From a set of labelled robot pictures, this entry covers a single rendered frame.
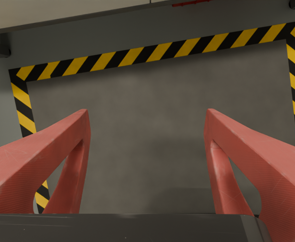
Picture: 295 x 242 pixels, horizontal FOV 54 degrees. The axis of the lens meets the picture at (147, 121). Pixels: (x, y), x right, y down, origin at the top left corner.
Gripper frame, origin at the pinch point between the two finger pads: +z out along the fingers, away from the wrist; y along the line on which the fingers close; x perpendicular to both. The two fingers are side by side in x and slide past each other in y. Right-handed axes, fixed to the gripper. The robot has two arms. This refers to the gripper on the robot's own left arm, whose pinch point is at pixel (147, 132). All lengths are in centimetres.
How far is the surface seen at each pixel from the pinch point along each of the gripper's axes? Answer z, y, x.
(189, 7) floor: 107, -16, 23
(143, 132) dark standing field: 83, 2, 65
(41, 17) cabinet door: 62, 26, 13
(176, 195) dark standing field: 70, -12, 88
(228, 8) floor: 107, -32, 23
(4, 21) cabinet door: 60, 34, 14
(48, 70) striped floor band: 96, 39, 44
